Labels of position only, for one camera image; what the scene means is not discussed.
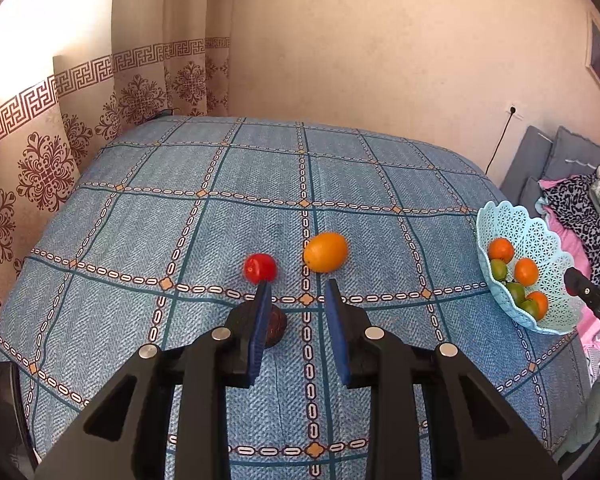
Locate orange in basket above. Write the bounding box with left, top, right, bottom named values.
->
left=488, top=237, right=515, bottom=264

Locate orange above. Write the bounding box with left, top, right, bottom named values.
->
left=302, top=232, right=349, bottom=274
left=488, top=237, right=515, bottom=264
left=527, top=290, right=548, bottom=321

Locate red cherry tomato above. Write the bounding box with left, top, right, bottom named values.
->
left=242, top=252, right=277, bottom=285

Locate pink cloth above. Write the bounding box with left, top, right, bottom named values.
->
left=535, top=196, right=600, bottom=351

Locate small orange mandarin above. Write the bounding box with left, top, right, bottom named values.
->
left=514, top=258, right=539, bottom=287

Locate dark brown avocado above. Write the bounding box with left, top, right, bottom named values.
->
left=265, top=306, right=287, bottom=348

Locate leopard print cloth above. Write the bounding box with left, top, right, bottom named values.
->
left=544, top=174, right=600, bottom=285

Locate small green tomato in basket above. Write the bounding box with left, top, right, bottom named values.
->
left=490, top=259, right=508, bottom=282

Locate large green tomato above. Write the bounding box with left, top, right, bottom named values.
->
left=518, top=299, right=540, bottom=321

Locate orange on bed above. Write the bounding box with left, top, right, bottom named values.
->
left=302, top=232, right=349, bottom=274

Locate light blue plastic basket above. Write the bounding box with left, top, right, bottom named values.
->
left=476, top=200, right=583, bottom=335

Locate black power cable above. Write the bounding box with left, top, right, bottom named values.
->
left=484, top=106, right=517, bottom=176

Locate grey pillow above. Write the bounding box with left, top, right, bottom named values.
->
left=500, top=126, right=553, bottom=204
left=542, top=126, right=600, bottom=181

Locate black object at left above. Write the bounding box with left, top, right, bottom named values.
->
left=0, top=362, right=38, bottom=479

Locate beige patterned curtain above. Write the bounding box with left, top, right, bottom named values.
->
left=0, top=0, right=232, bottom=311

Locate blue patterned bedspread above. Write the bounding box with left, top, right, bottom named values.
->
left=0, top=116, right=590, bottom=479

